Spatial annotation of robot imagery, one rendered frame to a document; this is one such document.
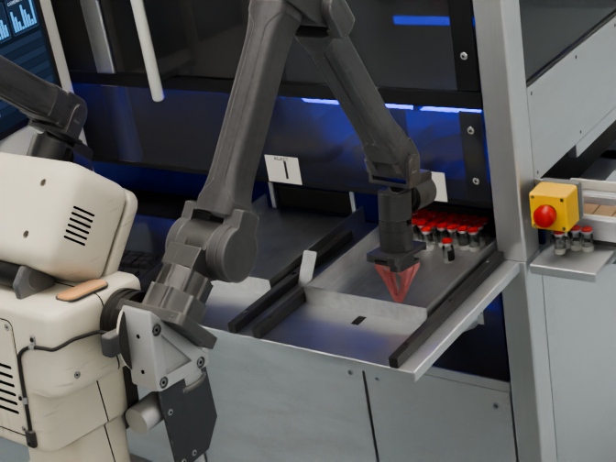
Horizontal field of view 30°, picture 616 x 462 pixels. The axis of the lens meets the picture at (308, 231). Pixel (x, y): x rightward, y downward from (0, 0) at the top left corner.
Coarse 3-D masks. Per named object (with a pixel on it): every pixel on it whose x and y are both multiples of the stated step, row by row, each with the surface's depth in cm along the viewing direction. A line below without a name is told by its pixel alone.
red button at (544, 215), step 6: (534, 210) 205; (540, 210) 204; (546, 210) 203; (552, 210) 204; (534, 216) 205; (540, 216) 204; (546, 216) 203; (552, 216) 203; (534, 222) 205; (540, 222) 204; (546, 222) 204; (552, 222) 204
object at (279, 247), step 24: (264, 216) 253; (288, 216) 251; (312, 216) 249; (336, 216) 247; (360, 216) 241; (264, 240) 242; (288, 240) 240; (312, 240) 238; (264, 264) 231; (288, 264) 222; (240, 288) 223; (264, 288) 219
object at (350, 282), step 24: (360, 240) 227; (336, 264) 220; (360, 264) 225; (432, 264) 220; (456, 264) 218; (480, 264) 213; (312, 288) 212; (336, 288) 217; (360, 288) 216; (384, 288) 214; (432, 288) 211; (456, 288) 207; (360, 312) 207; (384, 312) 204; (408, 312) 201; (432, 312) 200
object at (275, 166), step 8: (272, 160) 239; (280, 160) 238; (288, 160) 237; (296, 160) 236; (272, 168) 240; (280, 168) 239; (288, 168) 238; (296, 168) 236; (272, 176) 241; (280, 176) 240; (296, 176) 237
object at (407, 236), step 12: (384, 228) 196; (396, 228) 195; (408, 228) 196; (384, 240) 197; (396, 240) 196; (408, 240) 197; (372, 252) 198; (384, 252) 197; (396, 252) 196; (408, 252) 197; (396, 264) 194
